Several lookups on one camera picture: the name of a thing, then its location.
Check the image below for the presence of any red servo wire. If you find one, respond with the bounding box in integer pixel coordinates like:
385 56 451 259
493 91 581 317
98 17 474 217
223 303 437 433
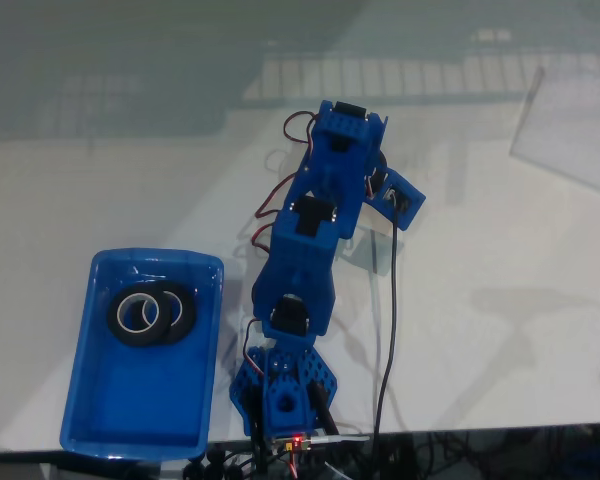
254 172 301 219
282 111 319 147

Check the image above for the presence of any black tape roll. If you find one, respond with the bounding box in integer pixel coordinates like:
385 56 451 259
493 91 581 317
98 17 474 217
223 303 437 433
106 285 174 347
154 280 199 345

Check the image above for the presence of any clear acrylic sheet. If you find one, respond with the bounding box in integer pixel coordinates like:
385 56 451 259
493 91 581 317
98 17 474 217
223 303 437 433
508 64 600 199

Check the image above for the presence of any controller board with red light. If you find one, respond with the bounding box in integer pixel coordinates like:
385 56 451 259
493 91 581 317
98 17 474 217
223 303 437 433
268 433 315 455

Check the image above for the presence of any black camera cable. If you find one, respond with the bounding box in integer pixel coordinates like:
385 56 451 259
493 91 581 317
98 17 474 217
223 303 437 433
369 197 401 480

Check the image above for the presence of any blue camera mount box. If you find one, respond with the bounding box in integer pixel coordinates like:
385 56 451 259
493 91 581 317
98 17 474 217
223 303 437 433
367 168 427 232

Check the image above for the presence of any blue plastic bin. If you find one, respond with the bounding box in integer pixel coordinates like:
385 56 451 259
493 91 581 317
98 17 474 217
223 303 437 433
59 248 225 461

